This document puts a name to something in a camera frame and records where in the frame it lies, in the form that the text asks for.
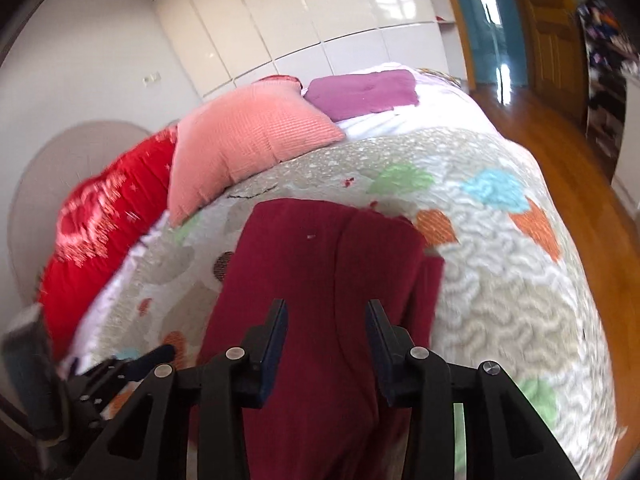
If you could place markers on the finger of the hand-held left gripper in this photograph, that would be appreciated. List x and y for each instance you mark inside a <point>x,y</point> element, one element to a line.
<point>147,358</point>

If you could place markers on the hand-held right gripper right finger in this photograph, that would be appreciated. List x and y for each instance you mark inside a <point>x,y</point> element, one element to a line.
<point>377,355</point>

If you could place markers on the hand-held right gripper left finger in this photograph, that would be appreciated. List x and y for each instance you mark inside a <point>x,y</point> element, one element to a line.
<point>272,350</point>

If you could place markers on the dark red knit sweater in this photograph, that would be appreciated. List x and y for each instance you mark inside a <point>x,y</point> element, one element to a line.
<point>320,270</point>

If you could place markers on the rack full of clothes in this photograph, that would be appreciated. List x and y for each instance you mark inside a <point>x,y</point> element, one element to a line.
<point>605,85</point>

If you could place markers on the red embroidered cushion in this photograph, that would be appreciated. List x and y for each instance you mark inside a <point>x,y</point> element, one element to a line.
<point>100,240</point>

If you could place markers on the quilted dotted bedspread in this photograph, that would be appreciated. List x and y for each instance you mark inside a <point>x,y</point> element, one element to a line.
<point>500,285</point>

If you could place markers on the beige padded headboard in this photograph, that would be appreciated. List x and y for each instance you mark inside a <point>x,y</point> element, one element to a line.
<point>50,170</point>

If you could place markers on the pink waffle pillow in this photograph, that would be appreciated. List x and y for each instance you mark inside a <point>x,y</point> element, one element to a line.
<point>240,135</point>

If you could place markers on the white bed sheet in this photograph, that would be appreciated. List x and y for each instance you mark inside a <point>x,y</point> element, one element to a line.
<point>425,115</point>

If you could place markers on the purple cushion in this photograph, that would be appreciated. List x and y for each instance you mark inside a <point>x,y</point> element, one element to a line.
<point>365,92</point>

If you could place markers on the blue sliding door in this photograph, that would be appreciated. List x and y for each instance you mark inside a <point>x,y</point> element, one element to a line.
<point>475,20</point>

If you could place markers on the glossy white wardrobe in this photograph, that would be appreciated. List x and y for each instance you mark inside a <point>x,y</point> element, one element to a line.
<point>325,5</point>

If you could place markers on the wooden door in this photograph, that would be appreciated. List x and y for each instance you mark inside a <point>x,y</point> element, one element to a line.
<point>550,35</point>

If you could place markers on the white wall socket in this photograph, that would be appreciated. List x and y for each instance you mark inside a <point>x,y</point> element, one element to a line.
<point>151,79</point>

